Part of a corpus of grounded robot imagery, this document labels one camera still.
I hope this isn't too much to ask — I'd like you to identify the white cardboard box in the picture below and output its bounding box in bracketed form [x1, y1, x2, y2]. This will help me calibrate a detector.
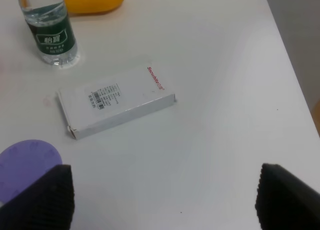
[57, 61, 176, 140]

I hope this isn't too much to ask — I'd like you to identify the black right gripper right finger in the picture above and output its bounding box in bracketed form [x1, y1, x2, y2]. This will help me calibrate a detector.
[255, 163, 320, 229]

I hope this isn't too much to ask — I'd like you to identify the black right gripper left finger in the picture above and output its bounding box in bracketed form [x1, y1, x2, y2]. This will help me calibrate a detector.
[0, 164, 75, 229]

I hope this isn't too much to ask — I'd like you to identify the purple lidded can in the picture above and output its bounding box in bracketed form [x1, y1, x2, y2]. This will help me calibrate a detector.
[0, 139, 63, 204]

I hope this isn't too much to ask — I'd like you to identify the clear water bottle green label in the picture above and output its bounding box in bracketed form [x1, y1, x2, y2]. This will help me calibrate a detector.
[18, 0, 78, 66]

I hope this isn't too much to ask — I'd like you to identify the orange mango fruit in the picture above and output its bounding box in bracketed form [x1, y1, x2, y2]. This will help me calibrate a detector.
[64, 0, 124, 14]

